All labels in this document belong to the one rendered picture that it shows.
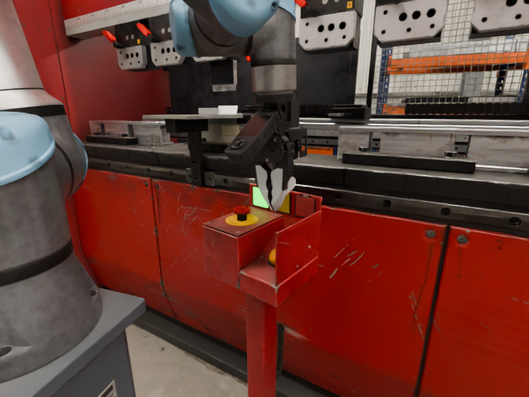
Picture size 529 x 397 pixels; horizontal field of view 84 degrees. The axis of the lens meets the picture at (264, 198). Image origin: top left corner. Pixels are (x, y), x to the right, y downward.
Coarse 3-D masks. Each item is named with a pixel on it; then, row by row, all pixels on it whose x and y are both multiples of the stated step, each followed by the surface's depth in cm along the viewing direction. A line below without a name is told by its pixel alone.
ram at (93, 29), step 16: (64, 0) 129; (80, 0) 123; (96, 0) 119; (112, 0) 114; (128, 0) 110; (64, 16) 131; (128, 16) 112; (144, 16) 108; (80, 32) 128; (96, 32) 128; (112, 32) 128
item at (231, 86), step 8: (216, 64) 101; (224, 64) 100; (232, 64) 98; (216, 72) 102; (224, 72) 101; (232, 72) 99; (216, 80) 103; (224, 80) 101; (232, 80) 100; (216, 88) 105; (224, 88) 103; (232, 88) 102
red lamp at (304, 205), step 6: (300, 198) 64; (306, 198) 63; (312, 198) 62; (300, 204) 64; (306, 204) 63; (312, 204) 63; (300, 210) 65; (306, 210) 64; (312, 210) 63; (306, 216) 64
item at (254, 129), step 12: (252, 120) 50; (264, 120) 48; (276, 120) 49; (240, 132) 49; (252, 132) 47; (264, 132) 47; (240, 144) 46; (252, 144) 45; (264, 144) 48; (228, 156) 46; (240, 156) 45; (252, 156) 46
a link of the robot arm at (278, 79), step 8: (256, 72) 48; (264, 72) 47; (272, 72) 46; (280, 72) 46; (288, 72) 47; (256, 80) 48; (264, 80) 47; (272, 80) 47; (280, 80) 47; (288, 80) 47; (256, 88) 49; (264, 88) 47; (272, 88) 47; (280, 88) 47; (288, 88) 48; (296, 88) 50
